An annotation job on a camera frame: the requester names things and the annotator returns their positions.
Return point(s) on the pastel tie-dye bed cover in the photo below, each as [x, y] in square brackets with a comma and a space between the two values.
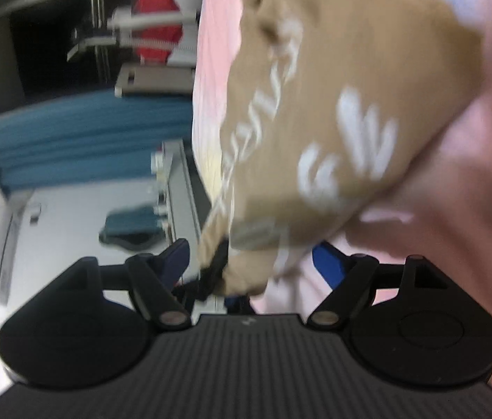
[443, 209]

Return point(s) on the dark window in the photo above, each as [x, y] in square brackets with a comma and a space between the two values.
[36, 39]

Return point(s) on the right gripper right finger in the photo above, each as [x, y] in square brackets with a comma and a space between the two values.
[351, 280]

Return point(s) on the left blue curtain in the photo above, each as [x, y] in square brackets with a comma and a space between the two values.
[90, 137]

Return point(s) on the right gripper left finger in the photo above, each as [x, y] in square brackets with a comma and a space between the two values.
[152, 279]

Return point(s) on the tan t-shirt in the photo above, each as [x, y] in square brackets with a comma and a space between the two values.
[328, 102]

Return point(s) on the wavy frame mirror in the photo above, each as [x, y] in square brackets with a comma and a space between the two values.
[134, 229]

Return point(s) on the white dressing desk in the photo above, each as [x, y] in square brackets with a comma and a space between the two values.
[186, 199]

